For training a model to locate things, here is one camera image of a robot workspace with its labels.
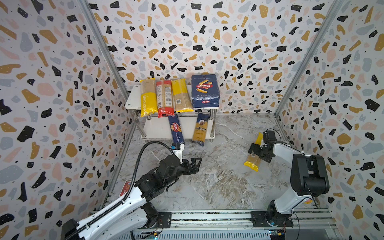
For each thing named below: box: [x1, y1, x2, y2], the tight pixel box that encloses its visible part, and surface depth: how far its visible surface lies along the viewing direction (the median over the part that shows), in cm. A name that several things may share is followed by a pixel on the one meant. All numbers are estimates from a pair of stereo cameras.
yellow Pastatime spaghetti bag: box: [139, 77, 158, 118], surface depth 80 cm
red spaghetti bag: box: [156, 80, 175, 118], surface depth 79 cm
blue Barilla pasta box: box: [191, 74, 221, 108], surface depth 78 cm
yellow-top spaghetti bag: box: [171, 78, 194, 113], surface depth 81 cm
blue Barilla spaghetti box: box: [168, 114, 185, 144], surface depth 100 cm
